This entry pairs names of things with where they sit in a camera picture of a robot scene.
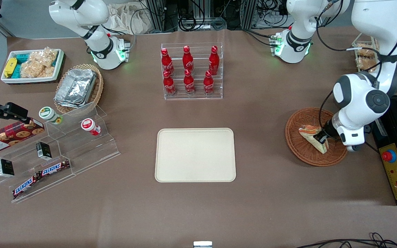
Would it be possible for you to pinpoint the triangular sandwich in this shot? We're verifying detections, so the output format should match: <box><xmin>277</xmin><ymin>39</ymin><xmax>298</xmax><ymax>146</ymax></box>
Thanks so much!
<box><xmin>298</xmin><ymin>125</ymin><xmax>330</xmax><ymax>154</ymax></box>

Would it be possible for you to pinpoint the clear acrylic stepped display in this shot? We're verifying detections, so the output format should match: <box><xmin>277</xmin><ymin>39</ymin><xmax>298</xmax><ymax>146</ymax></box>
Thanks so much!
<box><xmin>0</xmin><ymin>102</ymin><xmax>121</xmax><ymax>204</ymax></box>

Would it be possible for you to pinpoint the small black box white side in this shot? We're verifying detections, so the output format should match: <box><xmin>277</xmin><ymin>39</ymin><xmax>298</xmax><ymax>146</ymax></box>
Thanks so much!
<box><xmin>0</xmin><ymin>158</ymin><xmax>15</xmax><ymax>177</ymax></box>

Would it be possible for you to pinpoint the small black box with barcode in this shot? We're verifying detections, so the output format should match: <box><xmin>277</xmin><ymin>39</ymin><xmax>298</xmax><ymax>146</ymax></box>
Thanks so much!
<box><xmin>36</xmin><ymin>142</ymin><xmax>52</xmax><ymax>160</ymax></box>

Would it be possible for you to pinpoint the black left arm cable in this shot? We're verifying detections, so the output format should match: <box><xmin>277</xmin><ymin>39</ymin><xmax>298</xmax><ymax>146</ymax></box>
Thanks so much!
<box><xmin>316</xmin><ymin>0</ymin><xmax>397</xmax><ymax>138</ymax></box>

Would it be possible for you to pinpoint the red lid strawberry jar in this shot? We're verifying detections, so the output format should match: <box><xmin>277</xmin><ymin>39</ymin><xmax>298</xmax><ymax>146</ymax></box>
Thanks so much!
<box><xmin>81</xmin><ymin>118</ymin><xmax>101</xmax><ymax>136</ymax></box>

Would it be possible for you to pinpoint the Walkers red tartan cookie box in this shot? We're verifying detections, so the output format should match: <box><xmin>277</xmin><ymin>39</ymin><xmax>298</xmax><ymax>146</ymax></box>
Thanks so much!
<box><xmin>0</xmin><ymin>118</ymin><xmax>45</xmax><ymax>155</ymax></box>

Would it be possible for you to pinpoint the silver foil container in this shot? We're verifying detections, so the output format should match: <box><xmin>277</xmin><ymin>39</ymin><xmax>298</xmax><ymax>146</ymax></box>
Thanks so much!
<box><xmin>58</xmin><ymin>68</ymin><xmax>97</xmax><ymax>101</ymax></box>
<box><xmin>54</xmin><ymin>93</ymin><xmax>89</xmax><ymax>106</ymax></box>

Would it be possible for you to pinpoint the green lid sunflower jar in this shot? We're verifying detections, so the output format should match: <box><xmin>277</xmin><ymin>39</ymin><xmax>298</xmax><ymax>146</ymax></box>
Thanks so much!
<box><xmin>39</xmin><ymin>106</ymin><xmax>63</xmax><ymax>125</ymax></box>

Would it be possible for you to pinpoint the clear acrylic bottle rack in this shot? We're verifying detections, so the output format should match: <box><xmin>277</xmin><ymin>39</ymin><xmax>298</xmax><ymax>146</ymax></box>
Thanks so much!
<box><xmin>161</xmin><ymin>42</ymin><xmax>224</xmax><ymax>100</ymax></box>

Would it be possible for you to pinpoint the light wicker basket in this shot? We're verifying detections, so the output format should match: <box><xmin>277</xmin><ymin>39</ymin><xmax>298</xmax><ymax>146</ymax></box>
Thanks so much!
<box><xmin>54</xmin><ymin>63</ymin><xmax>104</xmax><ymax>115</ymax></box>

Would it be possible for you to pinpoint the Snickers chocolate bar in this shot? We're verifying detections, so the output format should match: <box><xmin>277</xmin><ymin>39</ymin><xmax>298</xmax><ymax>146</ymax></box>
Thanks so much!
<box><xmin>12</xmin><ymin>174</ymin><xmax>41</xmax><ymax>199</ymax></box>
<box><xmin>39</xmin><ymin>160</ymin><xmax>71</xmax><ymax>176</ymax></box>

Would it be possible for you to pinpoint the yellow snack package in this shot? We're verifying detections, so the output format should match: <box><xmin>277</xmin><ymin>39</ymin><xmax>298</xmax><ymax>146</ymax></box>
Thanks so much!
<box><xmin>4</xmin><ymin>58</ymin><xmax>17</xmax><ymax>78</ymax></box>

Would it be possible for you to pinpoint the clear bag of rice crackers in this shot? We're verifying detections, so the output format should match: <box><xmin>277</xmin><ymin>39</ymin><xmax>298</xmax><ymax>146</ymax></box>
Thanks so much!
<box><xmin>20</xmin><ymin>60</ymin><xmax>55</xmax><ymax>78</ymax></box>
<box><xmin>30</xmin><ymin>48</ymin><xmax>58</xmax><ymax>68</ymax></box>

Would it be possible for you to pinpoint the red Coca-Cola bottle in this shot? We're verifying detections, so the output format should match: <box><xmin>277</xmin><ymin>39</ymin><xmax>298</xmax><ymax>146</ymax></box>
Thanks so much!
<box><xmin>184</xmin><ymin>69</ymin><xmax>195</xmax><ymax>95</ymax></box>
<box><xmin>161</xmin><ymin>48</ymin><xmax>174</xmax><ymax>75</ymax></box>
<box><xmin>183</xmin><ymin>45</ymin><xmax>194</xmax><ymax>73</ymax></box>
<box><xmin>163</xmin><ymin>70</ymin><xmax>176</xmax><ymax>96</ymax></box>
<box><xmin>209</xmin><ymin>45</ymin><xmax>220</xmax><ymax>75</ymax></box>
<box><xmin>203</xmin><ymin>70</ymin><xmax>215</xmax><ymax>95</ymax></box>

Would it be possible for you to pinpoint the cream rectangular serving tray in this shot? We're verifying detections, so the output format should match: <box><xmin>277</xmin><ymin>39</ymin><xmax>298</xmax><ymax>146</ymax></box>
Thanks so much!
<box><xmin>155</xmin><ymin>128</ymin><xmax>236</xmax><ymax>183</ymax></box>

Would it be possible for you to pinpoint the beige cloth bag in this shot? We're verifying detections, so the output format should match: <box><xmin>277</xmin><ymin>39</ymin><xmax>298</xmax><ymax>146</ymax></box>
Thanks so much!
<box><xmin>107</xmin><ymin>3</ymin><xmax>154</xmax><ymax>35</ymax></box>

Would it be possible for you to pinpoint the aluminium frame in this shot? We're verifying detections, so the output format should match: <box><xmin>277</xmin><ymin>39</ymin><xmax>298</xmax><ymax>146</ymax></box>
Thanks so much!
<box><xmin>147</xmin><ymin>0</ymin><xmax>257</xmax><ymax>32</ymax></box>

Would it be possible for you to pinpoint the black cable coil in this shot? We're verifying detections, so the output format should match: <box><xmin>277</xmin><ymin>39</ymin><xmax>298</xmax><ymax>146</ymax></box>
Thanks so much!
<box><xmin>178</xmin><ymin>14</ymin><xmax>227</xmax><ymax>32</ymax></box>

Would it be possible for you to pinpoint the brown wicker basket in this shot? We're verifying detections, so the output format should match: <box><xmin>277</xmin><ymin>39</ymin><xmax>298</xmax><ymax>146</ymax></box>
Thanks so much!
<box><xmin>285</xmin><ymin>107</ymin><xmax>350</xmax><ymax>167</ymax></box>

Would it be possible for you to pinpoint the packaged bread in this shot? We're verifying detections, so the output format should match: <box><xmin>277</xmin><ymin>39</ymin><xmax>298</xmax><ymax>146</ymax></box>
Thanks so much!
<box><xmin>355</xmin><ymin>41</ymin><xmax>380</xmax><ymax>71</ymax></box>

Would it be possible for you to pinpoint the black cable bundle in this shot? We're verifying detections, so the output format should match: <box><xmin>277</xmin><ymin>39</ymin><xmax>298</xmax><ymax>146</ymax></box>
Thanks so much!
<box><xmin>295</xmin><ymin>232</ymin><xmax>397</xmax><ymax>248</ymax></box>

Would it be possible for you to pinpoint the white rectangular snack bin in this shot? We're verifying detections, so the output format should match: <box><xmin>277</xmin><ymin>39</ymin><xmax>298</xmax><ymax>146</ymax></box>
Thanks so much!
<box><xmin>1</xmin><ymin>48</ymin><xmax>65</xmax><ymax>84</ymax></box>

